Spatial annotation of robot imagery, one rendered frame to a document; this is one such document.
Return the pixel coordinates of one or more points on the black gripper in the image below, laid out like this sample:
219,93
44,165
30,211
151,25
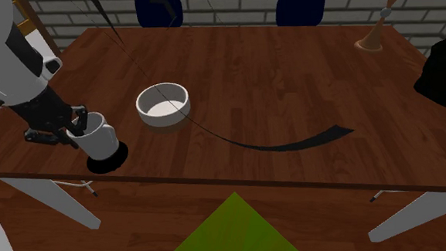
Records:
43,110

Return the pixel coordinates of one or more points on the white mug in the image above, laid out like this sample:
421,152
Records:
99,140

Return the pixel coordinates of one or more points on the white bowl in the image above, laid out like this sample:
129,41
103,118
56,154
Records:
162,109

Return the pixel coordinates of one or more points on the dark blue chair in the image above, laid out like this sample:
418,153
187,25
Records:
301,8
154,13

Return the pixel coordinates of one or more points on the green rug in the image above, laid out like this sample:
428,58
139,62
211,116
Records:
231,234

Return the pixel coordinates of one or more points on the wooden table with white legs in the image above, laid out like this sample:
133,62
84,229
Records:
281,81

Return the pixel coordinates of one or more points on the wooden table lamp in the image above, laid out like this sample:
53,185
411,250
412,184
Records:
370,44

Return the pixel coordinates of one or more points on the black bulky object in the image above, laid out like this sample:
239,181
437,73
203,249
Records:
443,77

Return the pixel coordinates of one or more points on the brown wooden frame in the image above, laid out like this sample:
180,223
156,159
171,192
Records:
34,16

